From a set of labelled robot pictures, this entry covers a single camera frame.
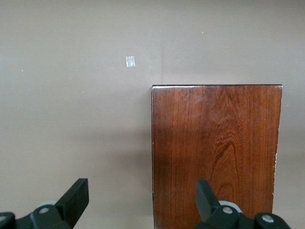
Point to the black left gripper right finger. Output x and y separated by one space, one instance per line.
207 205

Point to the dark brown wooden cabinet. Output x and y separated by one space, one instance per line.
214 143

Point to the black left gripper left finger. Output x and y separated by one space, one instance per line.
69 205

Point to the small clear tape piece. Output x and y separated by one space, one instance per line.
130 61

